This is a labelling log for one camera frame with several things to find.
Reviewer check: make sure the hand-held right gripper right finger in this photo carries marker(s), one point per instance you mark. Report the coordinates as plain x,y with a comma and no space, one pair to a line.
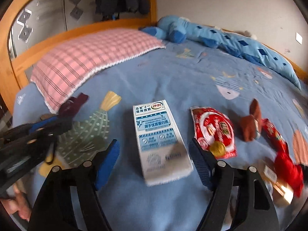
199,163

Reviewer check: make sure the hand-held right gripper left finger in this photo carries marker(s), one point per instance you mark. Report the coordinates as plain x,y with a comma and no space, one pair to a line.
108,163

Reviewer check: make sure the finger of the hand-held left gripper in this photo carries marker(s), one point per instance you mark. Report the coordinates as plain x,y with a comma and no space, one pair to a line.
42,124
41,140

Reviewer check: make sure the dark maroon wrapper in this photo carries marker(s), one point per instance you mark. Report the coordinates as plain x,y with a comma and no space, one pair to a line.
72,104

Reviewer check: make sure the white and blue milk carton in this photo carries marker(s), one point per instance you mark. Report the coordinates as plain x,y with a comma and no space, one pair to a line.
158,137

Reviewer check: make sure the long red candy packet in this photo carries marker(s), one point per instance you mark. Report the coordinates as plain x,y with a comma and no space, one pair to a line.
286,166

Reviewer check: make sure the person's left hand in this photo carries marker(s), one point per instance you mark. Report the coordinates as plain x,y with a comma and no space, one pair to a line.
14,204

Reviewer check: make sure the round red snack packet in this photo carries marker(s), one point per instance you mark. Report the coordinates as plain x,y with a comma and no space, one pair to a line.
211,127

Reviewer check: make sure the brown crumpled wrapper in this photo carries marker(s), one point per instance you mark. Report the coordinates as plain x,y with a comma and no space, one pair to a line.
250,125

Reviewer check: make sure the pink plaid pillow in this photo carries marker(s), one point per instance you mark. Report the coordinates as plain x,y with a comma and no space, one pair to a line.
84,55

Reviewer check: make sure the small gold box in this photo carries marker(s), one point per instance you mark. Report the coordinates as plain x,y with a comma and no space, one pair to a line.
281,192

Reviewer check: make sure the blue printed bedsheet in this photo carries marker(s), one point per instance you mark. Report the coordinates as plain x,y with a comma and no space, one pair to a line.
168,77

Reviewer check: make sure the grey patterned wardrobe door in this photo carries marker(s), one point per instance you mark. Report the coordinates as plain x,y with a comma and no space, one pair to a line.
53,7

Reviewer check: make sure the long blue plush toy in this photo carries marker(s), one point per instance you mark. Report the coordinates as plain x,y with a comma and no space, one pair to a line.
216,36

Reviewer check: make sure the wooden bed frame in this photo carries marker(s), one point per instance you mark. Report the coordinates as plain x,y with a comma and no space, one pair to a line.
72,27

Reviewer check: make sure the white wall switch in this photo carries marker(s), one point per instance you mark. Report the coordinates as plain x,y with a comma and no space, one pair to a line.
299,38

